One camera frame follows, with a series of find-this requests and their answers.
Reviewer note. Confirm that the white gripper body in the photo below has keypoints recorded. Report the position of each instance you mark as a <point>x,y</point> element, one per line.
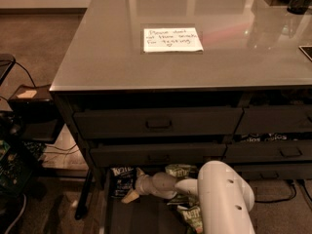
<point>145,183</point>

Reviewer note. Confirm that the blue Kettle chip bag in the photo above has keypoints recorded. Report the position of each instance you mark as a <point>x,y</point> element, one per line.
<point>123,180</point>

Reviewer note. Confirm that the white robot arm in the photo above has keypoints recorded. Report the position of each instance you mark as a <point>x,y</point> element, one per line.
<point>225,198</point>

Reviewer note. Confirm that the open bottom left drawer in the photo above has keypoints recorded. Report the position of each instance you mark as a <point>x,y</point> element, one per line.
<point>147,214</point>

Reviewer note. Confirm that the middle left drawer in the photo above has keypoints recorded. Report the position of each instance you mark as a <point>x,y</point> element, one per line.
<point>156,154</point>

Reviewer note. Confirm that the green Kettle bag middle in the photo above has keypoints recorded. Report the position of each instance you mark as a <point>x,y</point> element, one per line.
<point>187,201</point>

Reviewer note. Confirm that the green kettle bag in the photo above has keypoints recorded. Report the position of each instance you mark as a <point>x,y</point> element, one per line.
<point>192,217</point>
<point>181,170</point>
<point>187,201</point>

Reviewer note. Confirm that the green Kettle bag back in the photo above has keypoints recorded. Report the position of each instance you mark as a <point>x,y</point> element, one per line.
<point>181,170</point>

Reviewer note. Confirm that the green Kettle bag front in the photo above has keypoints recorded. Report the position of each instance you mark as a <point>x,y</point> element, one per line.
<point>192,217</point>

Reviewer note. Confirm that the top left drawer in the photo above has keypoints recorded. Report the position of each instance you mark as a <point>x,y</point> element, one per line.
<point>157,122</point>

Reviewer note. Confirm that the dark grey drawer cabinet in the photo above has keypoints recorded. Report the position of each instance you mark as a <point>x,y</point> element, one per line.
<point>250,58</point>

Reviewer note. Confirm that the dark snack bags in drawer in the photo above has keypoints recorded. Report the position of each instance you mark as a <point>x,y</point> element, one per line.
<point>272,137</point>

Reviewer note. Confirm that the top right drawer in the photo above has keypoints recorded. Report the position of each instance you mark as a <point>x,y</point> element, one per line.
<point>276,119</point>

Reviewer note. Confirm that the bottom right drawer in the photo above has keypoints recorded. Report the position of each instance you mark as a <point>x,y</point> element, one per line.
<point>276,171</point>

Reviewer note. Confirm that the middle right drawer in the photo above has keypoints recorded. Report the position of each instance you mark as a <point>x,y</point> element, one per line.
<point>269,151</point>

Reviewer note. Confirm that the dark tablet on counter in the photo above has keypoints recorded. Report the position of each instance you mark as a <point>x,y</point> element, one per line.
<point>307,50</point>

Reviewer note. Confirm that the dark crate of snacks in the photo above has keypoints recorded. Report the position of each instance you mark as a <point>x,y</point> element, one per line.
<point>16,167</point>

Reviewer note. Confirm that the black box with label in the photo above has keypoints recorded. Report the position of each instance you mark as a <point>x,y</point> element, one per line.
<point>40,118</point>

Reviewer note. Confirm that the white handwritten paper note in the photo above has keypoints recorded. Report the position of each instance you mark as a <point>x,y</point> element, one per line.
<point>162,40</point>

